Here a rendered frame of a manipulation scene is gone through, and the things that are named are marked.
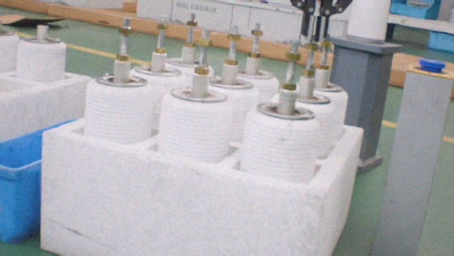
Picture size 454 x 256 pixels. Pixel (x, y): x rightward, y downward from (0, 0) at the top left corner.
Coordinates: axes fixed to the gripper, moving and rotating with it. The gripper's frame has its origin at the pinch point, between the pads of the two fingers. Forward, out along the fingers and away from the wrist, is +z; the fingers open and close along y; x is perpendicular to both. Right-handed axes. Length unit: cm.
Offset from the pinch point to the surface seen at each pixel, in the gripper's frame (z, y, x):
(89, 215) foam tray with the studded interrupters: 27.6, -29.2, -7.7
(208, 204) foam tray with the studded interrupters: 21.6, -14.0, -15.0
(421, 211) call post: 24.8, 19.8, -5.3
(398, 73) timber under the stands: 30, 93, 180
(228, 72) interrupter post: 8.3, -11.0, 4.0
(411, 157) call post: 16.9, 16.8, -3.9
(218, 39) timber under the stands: 31, 14, 251
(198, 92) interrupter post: 9.5, -16.0, -6.6
